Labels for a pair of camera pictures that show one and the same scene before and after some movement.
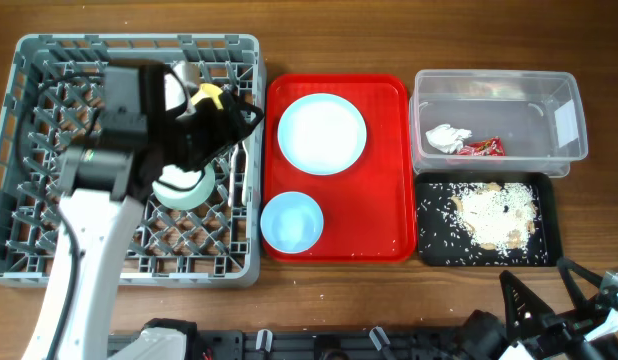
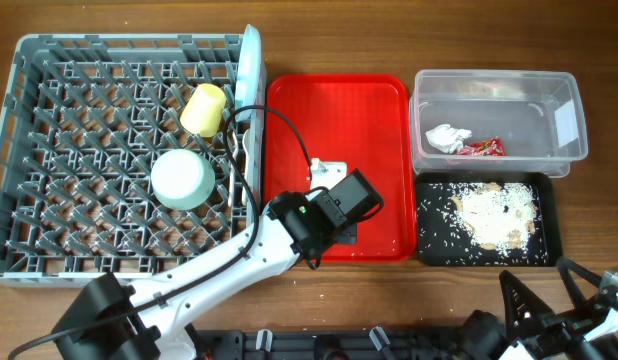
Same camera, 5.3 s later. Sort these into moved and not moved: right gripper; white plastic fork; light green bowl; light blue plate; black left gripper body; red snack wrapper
Moved: black left gripper body; light blue plate
Not moved: light green bowl; white plastic fork; right gripper; red snack wrapper
